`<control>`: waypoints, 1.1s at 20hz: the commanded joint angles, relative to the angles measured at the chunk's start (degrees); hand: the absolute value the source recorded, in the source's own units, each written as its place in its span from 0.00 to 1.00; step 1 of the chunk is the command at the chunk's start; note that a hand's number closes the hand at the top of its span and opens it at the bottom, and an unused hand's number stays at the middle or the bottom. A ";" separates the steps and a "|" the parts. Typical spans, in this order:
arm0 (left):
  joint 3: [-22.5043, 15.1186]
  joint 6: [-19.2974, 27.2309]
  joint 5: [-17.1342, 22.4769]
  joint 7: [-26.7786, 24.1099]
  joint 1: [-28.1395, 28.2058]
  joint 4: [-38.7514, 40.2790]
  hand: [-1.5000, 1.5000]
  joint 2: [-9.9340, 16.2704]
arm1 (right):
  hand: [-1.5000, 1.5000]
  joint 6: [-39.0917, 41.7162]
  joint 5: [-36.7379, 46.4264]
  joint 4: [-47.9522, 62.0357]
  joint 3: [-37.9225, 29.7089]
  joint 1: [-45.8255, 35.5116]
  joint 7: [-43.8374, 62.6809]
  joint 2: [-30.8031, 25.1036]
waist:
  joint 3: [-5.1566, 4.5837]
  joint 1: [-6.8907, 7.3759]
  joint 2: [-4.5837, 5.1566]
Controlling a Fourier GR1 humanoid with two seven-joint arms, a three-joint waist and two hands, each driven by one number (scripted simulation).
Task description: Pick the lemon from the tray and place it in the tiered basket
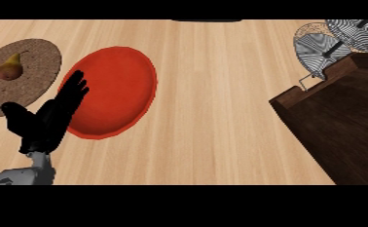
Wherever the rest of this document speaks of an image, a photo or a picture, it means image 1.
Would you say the round woven brown placemat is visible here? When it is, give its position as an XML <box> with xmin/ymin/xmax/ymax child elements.
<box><xmin>0</xmin><ymin>38</ymin><xmax>64</xmax><ymax>117</ymax></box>

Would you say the red oval tray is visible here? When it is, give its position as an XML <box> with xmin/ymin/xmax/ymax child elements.
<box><xmin>58</xmin><ymin>46</ymin><xmax>160</xmax><ymax>140</ymax></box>

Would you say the dark brown wooden cabinet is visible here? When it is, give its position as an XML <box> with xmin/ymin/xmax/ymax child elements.
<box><xmin>268</xmin><ymin>52</ymin><xmax>368</xmax><ymax>186</ymax></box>

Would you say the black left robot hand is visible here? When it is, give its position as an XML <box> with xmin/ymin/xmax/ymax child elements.
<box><xmin>0</xmin><ymin>69</ymin><xmax>91</xmax><ymax>156</ymax></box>

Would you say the yellow-brown pear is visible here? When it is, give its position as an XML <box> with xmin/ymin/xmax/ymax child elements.
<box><xmin>0</xmin><ymin>52</ymin><xmax>26</xmax><ymax>82</ymax></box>

